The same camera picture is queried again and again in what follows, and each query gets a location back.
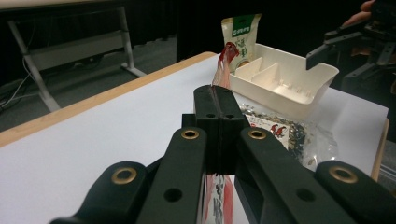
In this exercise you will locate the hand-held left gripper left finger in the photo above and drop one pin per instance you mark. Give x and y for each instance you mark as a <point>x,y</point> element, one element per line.
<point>207,105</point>

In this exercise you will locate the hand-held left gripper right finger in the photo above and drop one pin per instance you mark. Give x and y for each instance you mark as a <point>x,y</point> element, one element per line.
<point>230,109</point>

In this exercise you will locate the white divided box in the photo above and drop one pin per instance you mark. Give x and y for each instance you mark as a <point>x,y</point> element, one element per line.
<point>299,77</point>

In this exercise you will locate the red seasoning packet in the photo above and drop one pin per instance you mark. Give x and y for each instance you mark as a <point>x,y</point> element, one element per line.
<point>222,73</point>

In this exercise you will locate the clear packet of dark mix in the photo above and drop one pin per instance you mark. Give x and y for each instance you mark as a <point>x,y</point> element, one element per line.
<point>299,133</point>

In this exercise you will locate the cream and green packet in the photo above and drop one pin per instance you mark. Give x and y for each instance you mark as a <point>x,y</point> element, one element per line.
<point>244,34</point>

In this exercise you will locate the grey metal stand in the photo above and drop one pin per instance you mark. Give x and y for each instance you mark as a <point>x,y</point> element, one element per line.
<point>77,48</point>

